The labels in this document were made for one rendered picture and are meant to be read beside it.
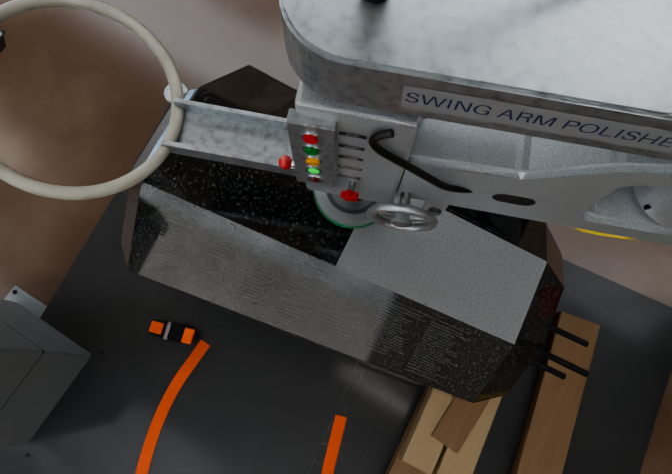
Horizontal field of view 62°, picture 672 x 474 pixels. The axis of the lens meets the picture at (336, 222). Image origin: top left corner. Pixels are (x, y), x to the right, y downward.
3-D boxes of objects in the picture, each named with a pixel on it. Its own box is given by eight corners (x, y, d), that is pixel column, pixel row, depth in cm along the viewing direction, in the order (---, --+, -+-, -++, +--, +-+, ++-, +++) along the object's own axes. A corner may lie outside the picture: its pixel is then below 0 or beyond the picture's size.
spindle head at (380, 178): (472, 134, 133) (538, 21, 90) (460, 222, 128) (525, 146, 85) (324, 108, 135) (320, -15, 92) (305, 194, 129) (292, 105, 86)
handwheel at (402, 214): (436, 197, 127) (450, 174, 112) (430, 239, 124) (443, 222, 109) (371, 185, 127) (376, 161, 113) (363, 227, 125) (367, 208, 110)
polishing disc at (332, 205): (387, 150, 157) (388, 148, 156) (395, 223, 151) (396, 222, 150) (312, 155, 156) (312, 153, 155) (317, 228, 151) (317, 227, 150)
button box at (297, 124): (336, 176, 116) (338, 115, 89) (334, 188, 116) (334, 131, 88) (299, 169, 117) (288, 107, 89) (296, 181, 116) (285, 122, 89)
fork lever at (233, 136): (457, 144, 137) (462, 136, 132) (446, 219, 132) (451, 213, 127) (182, 93, 139) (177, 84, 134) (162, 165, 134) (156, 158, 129)
